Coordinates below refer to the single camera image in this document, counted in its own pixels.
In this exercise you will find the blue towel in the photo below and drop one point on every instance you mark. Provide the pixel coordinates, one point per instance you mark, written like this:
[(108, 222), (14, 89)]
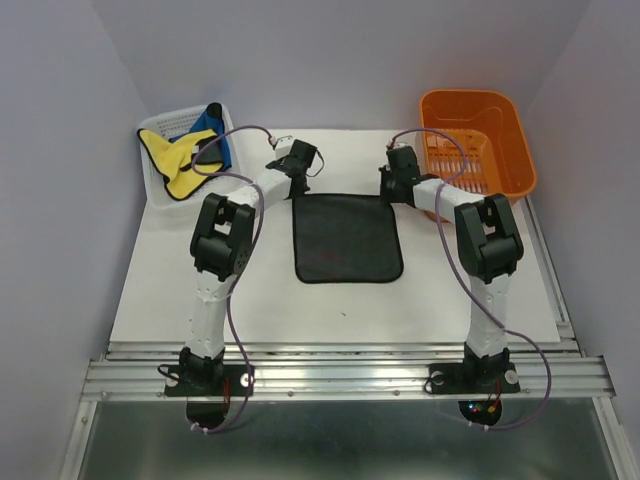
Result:
[(211, 121)]

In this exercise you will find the black and purple towel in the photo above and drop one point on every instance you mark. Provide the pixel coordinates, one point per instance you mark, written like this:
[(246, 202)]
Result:
[(345, 238)]

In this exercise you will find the orange plastic basket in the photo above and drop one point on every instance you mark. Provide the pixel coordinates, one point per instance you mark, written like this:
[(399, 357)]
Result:
[(487, 126)]

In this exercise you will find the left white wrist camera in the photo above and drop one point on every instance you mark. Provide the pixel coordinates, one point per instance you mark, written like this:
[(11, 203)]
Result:
[(282, 146)]

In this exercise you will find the aluminium mounting rail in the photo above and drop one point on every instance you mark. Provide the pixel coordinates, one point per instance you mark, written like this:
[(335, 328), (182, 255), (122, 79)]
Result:
[(397, 371)]

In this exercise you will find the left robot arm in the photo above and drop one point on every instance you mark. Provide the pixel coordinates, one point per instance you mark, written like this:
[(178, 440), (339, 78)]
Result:
[(221, 246)]

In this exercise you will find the yellow towel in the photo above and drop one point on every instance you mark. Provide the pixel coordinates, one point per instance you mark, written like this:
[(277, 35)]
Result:
[(172, 161)]

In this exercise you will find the white perforated basket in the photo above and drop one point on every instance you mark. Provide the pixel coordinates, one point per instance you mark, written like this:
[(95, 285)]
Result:
[(171, 126)]

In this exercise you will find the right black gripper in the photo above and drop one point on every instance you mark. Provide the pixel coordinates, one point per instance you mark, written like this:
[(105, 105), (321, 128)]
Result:
[(385, 172)]

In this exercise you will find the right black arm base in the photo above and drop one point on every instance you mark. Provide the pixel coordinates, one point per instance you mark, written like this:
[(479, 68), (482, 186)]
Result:
[(458, 379)]

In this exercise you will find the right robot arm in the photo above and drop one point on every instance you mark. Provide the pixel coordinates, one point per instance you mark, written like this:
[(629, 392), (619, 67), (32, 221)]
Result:
[(489, 247)]

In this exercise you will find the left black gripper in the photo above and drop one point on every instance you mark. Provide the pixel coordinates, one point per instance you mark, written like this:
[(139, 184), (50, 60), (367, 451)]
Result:
[(301, 192)]

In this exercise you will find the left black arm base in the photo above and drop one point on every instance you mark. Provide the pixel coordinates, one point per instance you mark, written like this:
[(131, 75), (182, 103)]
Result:
[(235, 380)]

